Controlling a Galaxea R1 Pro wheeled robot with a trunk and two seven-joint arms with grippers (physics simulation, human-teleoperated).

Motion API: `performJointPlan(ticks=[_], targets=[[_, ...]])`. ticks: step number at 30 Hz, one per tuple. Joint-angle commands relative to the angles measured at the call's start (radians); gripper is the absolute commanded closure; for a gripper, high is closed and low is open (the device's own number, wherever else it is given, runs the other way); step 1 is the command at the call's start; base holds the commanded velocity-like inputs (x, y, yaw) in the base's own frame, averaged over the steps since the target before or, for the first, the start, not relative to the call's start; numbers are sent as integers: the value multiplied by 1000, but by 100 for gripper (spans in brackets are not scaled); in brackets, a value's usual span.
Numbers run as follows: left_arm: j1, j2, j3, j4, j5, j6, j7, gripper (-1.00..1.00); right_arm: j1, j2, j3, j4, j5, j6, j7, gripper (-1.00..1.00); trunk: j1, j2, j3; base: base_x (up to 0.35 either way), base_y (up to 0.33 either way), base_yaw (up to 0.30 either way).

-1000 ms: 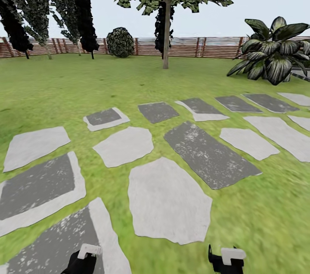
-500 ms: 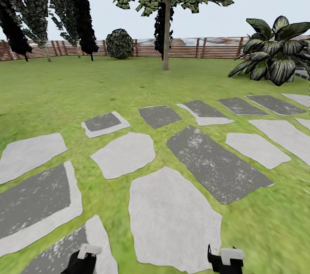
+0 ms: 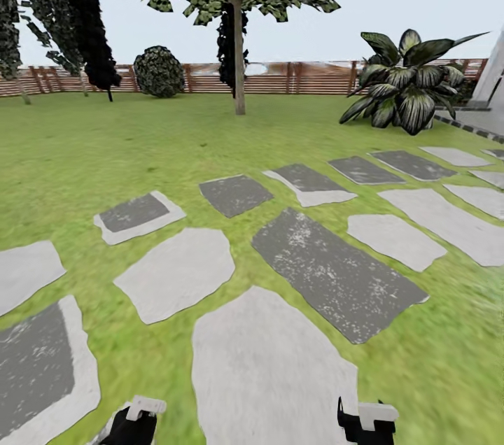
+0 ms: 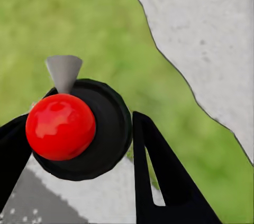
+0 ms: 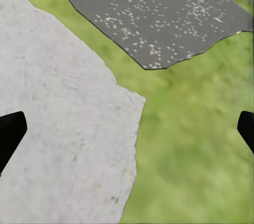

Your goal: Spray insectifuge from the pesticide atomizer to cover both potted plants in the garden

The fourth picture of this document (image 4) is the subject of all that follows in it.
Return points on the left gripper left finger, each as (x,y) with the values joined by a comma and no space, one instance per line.
(15,151)

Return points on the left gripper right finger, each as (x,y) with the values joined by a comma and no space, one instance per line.
(184,202)

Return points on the insectifuge atomizer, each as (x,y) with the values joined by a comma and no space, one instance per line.
(82,128)

